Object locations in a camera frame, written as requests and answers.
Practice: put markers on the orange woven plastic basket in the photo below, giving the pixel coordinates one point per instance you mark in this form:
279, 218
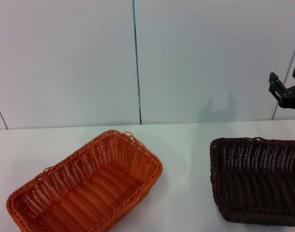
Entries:
89, 188

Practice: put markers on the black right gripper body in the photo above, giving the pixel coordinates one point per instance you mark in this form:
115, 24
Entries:
293, 97

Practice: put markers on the dark brown woven basket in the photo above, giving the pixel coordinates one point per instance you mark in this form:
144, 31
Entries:
258, 193

